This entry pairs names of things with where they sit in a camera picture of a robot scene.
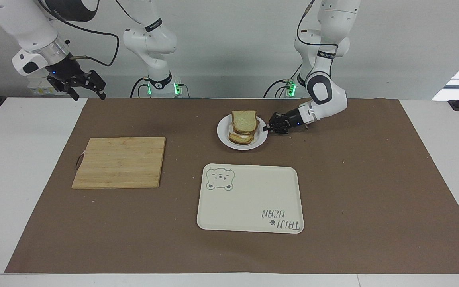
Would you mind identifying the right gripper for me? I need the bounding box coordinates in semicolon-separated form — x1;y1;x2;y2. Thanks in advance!
45;55;107;101

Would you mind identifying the toast bread slice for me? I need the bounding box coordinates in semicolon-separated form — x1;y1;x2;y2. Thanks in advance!
231;110;259;135

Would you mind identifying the wooden cutting board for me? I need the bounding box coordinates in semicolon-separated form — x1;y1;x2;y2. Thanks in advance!
71;137;167;190

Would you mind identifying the black cable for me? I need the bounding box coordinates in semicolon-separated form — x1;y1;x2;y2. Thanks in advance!
129;77;151;98
296;0;339;49
34;0;120;67
263;78;294;98

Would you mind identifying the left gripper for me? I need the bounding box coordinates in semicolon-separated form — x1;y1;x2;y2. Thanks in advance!
262;108;304;135

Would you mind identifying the filled sandwich base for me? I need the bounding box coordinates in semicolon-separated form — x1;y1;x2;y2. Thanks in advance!
228;124;257;145

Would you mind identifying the cream tray with bear print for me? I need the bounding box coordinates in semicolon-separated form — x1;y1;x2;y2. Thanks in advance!
196;163;305;234

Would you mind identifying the white round plate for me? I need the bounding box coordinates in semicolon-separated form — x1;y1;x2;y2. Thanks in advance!
216;114;269;151

